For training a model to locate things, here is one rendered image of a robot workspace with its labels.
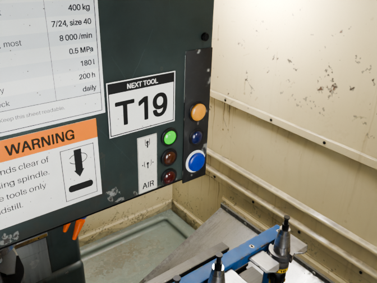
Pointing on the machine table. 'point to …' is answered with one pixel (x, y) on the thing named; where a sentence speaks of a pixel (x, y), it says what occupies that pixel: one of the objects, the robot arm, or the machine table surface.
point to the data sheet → (49, 63)
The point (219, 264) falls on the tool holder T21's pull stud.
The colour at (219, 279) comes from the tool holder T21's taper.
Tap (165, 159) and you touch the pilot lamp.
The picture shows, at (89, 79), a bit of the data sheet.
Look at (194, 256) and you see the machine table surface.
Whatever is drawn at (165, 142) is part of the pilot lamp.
